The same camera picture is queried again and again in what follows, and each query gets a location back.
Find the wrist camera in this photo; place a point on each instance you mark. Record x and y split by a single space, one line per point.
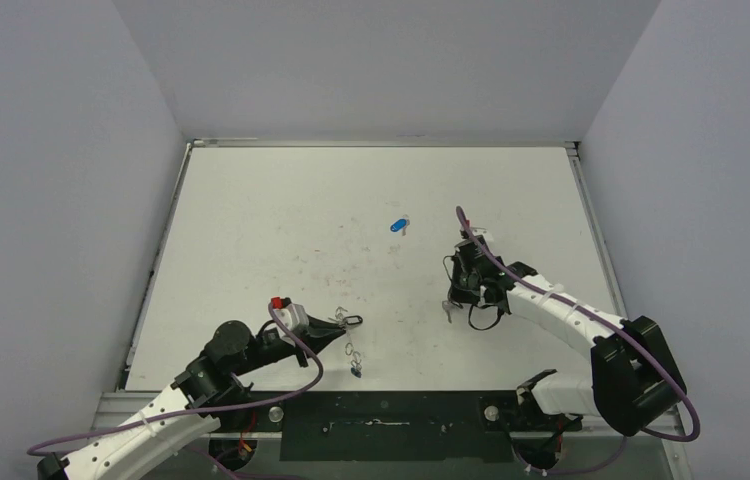
482 234
290 317

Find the black key tag with key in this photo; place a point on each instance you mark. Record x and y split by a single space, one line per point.
351 321

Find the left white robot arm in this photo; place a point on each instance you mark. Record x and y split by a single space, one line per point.
195 402

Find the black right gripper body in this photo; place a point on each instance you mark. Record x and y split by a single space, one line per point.
466 263

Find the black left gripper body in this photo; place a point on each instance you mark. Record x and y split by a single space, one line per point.
269 352

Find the aluminium table frame rail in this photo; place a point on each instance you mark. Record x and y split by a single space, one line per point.
132 453

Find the loose blue key tag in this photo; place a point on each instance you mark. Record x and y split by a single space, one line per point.
401 225

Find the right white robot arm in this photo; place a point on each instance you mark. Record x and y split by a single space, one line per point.
633 377

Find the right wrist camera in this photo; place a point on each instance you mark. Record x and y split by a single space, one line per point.
482 234

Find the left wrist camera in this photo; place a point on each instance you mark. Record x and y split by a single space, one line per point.
290 317

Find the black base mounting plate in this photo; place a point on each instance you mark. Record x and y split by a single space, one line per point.
374 426

